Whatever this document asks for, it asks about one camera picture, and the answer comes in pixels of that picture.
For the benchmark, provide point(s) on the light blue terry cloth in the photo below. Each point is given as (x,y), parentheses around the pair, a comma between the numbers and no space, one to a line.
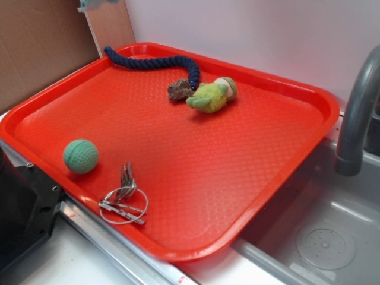
(89,5)

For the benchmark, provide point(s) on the red plastic tray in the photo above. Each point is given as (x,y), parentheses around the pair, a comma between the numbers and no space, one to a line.
(206,175)

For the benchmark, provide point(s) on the green plush toy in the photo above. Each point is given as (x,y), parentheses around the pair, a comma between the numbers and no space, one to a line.
(212,97)

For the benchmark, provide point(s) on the brown rock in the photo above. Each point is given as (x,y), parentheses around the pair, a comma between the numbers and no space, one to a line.
(179,90)

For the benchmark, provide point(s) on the green dimpled ball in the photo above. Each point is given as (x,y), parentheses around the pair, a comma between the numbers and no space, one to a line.
(81,156)

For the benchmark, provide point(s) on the light wooden board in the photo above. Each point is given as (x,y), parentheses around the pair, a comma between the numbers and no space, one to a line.
(110,25)

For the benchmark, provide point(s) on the grey faucet spout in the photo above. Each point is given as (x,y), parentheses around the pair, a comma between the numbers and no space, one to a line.
(359,131)

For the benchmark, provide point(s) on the grey sink basin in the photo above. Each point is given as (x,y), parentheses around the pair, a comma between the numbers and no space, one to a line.
(320,227)

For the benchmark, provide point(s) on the brown cardboard panel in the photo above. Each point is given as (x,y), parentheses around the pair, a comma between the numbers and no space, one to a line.
(41,43)

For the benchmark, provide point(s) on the silver keys on wire ring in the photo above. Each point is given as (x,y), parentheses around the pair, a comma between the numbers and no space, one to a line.
(116,201)

